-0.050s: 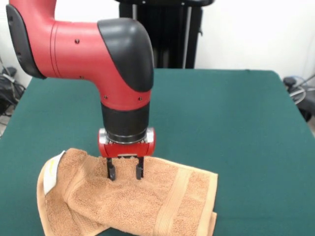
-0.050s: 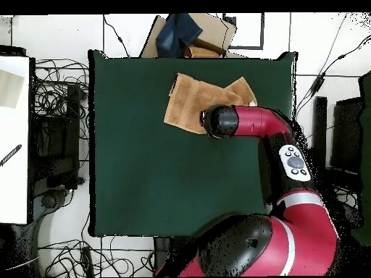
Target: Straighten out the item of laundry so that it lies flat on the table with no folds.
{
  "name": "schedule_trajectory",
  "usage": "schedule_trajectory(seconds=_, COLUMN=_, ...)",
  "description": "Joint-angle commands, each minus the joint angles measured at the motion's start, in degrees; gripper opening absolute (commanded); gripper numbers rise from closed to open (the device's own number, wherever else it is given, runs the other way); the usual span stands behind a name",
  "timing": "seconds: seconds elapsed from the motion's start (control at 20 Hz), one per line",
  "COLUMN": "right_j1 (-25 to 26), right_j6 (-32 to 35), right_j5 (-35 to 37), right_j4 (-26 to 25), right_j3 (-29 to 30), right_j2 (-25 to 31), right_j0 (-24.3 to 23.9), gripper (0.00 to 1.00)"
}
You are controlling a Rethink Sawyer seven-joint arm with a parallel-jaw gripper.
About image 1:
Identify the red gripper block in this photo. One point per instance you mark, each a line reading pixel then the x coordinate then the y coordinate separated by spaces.
pixel 126 150

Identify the orange-brown terry towel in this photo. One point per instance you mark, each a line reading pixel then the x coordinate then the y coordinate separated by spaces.
pixel 128 204

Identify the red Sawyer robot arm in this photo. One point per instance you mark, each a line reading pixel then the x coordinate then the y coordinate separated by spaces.
pixel 78 54

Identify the dark green table cloth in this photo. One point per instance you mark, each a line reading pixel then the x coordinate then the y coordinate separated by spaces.
pixel 233 123

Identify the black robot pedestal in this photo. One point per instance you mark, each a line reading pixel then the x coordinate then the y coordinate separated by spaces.
pixel 172 37

